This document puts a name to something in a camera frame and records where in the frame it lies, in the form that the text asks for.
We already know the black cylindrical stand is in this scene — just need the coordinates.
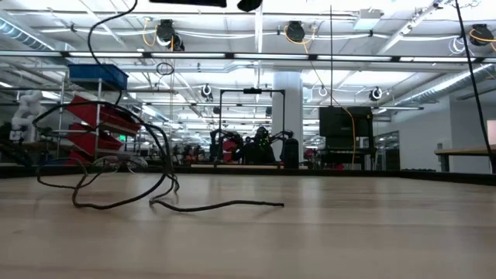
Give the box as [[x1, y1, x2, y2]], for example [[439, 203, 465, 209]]
[[284, 138, 300, 170]]

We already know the person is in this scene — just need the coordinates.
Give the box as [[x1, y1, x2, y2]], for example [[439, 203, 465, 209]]
[[243, 126, 278, 166]]

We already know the thin black vertical pole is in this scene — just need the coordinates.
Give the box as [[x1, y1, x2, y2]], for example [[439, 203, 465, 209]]
[[329, 4, 334, 108]]

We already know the white building column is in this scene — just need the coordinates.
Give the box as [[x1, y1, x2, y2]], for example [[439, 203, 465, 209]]
[[272, 71, 305, 162]]

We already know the distant black gantry frame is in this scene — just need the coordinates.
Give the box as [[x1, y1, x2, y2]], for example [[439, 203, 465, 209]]
[[219, 88, 287, 167]]

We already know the black ceiling cord reel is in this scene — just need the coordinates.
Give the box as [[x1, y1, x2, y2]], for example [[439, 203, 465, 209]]
[[469, 23, 495, 47], [156, 19, 186, 52], [284, 21, 307, 43]]

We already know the black aluminium table frame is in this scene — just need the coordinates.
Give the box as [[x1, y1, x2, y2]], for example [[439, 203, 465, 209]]
[[0, 163, 496, 186]]

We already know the white ceiling box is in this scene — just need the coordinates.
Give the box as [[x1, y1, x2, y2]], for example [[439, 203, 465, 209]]
[[353, 8, 383, 31]]

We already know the thin dark cord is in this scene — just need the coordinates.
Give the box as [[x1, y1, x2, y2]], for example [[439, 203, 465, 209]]
[[33, 0, 286, 213]]

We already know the blue plastic bin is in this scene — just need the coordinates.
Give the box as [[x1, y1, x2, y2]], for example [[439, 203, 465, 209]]
[[68, 64, 129, 91]]

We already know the wooden workbench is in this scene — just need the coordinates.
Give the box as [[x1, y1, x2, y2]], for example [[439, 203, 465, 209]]
[[433, 145, 496, 174]]

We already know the metal shelf rack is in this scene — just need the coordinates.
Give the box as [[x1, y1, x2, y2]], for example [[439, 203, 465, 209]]
[[56, 77, 145, 168]]

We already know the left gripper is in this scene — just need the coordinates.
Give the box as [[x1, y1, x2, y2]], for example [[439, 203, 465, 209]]
[[149, 0, 228, 9]]

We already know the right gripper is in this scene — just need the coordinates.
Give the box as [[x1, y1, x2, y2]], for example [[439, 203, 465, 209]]
[[236, 0, 264, 12]]

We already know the yellow hanging cable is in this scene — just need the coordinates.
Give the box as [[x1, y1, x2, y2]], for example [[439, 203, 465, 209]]
[[284, 25, 357, 167]]

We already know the black hanging cable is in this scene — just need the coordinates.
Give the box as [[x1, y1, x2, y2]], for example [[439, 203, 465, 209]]
[[453, 0, 496, 174]]

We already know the red plastic bin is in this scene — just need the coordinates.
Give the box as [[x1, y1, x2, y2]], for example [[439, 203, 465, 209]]
[[67, 150, 94, 166], [65, 95, 143, 136], [66, 122, 124, 156]]

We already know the black monitor on cart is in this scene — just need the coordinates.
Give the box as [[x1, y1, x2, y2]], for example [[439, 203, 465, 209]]
[[319, 106, 375, 171]]

